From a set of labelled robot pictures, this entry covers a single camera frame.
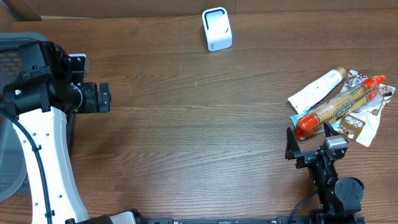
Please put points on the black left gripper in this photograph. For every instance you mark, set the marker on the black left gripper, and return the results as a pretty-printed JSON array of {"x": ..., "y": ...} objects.
[{"x": 96, "y": 104}]

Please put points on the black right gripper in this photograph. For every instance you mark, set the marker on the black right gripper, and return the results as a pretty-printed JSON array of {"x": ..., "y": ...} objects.
[{"x": 305, "y": 157}]

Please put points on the orange spaghetti packet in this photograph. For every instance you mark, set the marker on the orange spaghetti packet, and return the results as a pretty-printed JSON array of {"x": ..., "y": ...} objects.
[{"x": 337, "y": 107}]

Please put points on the teal snack packet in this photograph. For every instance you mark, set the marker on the teal snack packet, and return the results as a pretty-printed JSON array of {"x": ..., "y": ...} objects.
[{"x": 293, "y": 117}]

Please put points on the white cream tube gold cap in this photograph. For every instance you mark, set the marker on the white cream tube gold cap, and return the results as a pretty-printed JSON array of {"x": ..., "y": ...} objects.
[{"x": 315, "y": 91}]

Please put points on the beige PanTree snack pouch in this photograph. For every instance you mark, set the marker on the beige PanTree snack pouch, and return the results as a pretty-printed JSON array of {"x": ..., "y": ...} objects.
[{"x": 362, "y": 124}]

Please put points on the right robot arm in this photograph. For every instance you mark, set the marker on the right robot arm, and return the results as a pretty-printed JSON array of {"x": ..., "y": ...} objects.
[{"x": 340, "y": 198}]

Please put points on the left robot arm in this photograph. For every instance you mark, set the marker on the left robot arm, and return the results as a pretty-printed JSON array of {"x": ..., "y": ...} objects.
[{"x": 55, "y": 198}]

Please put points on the white barcode scanner stand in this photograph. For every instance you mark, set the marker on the white barcode scanner stand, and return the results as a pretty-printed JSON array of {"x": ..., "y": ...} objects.
[{"x": 217, "y": 29}]

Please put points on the grey plastic mesh basket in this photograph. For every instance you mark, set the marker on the grey plastic mesh basket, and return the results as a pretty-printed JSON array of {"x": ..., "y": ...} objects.
[{"x": 9, "y": 155}]

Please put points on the cardboard back panel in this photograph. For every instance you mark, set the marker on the cardboard back panel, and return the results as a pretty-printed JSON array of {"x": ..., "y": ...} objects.
[{"x": 32, "y": 10}]

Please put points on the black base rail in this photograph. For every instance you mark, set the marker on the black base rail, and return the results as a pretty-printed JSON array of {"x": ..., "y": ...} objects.
[{"x": 278, "y": 220}]

